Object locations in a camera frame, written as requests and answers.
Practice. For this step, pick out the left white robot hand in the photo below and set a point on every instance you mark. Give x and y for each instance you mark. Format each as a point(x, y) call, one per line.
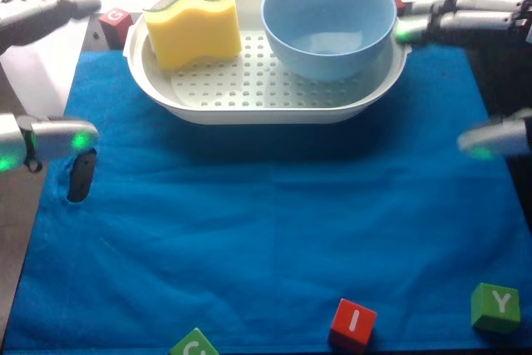
point(54, 139)

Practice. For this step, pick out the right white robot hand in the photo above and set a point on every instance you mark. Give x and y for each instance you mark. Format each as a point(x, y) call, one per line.
point(474, 19)

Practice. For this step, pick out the light blue bowl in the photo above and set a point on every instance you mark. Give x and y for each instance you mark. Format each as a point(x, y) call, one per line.
point(332, 18)

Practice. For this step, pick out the yellow sponge with green layer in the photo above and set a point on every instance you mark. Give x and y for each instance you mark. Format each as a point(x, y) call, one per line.
point(191, 31)

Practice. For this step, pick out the white perforated drain tray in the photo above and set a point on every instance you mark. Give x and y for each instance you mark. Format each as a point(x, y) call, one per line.
point(249, 80)

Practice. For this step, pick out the small red block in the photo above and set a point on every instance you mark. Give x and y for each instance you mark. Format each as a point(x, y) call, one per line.
point(399, 3)

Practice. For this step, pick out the red block letter G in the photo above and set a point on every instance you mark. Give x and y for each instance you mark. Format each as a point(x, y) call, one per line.
point(113, 22)

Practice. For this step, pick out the blue cloth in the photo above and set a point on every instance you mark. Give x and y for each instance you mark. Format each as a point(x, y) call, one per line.
point(266, 226)

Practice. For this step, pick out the green block white letter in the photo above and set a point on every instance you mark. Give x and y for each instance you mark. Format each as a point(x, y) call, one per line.
point(193, 344)

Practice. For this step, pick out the green block letter Y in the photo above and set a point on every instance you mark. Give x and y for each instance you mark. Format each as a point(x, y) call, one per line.
point(494, 309)

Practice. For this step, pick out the red block letter I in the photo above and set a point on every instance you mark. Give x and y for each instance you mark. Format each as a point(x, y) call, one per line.
point(353, 323)

